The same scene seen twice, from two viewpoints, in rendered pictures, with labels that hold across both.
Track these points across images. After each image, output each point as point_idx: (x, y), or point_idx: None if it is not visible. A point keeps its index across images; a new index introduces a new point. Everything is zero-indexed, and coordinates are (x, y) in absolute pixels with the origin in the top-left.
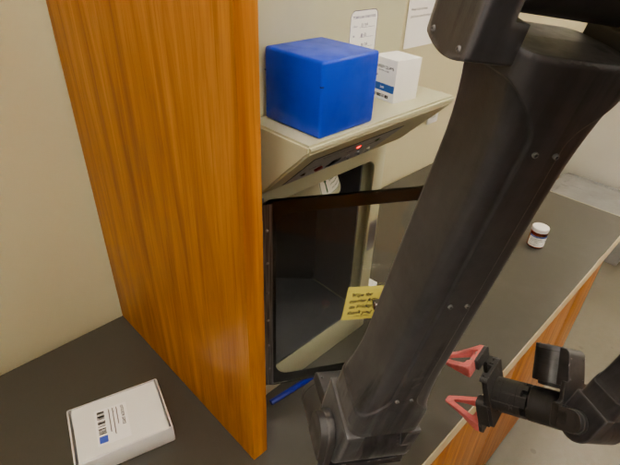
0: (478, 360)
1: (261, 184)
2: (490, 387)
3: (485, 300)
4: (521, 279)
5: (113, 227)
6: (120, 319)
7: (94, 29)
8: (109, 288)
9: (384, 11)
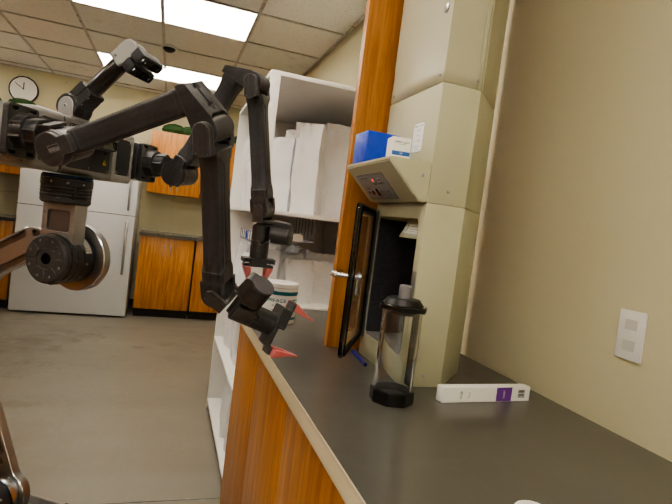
0: (289, 300)
1: (347, 180)
2: (273, 310)
3: (394, 439)
4: (421, 482)
5: None
6: None
7: None
8: (464, 332)
9: (427, 122)
